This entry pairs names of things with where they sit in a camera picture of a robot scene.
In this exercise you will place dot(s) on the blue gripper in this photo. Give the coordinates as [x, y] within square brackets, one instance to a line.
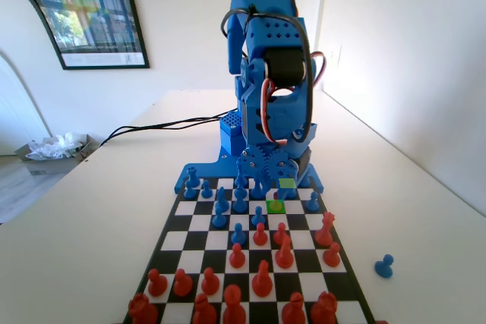
[262, 166]

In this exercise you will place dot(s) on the red chess pawn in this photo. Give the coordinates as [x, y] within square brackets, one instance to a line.
[183, 286]
[237, 259]
[275, 206]
[280, 233]
[332, 257]
[156, 286]
[260, 237]
[210, 285]

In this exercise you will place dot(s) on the blue chess knight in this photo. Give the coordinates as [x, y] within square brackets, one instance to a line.
[221, 204]

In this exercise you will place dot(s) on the red chess bishop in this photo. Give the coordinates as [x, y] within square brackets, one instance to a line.
[204, 312]
[294, 310]

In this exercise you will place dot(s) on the black white chessboard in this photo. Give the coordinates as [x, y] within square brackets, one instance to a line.
[176, 240]

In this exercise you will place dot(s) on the clear plastic wrap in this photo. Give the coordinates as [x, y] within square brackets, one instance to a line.
[53, 147]

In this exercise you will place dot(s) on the cardboard box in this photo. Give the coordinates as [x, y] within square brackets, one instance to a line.
[45, 166]

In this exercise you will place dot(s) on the black framed poster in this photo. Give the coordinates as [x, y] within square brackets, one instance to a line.
[95, 16]

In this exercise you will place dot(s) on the blue base plate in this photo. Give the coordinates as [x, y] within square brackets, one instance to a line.
[212, 168]

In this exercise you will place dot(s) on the white wall socket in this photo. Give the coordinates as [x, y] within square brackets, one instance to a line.
[336, 57]

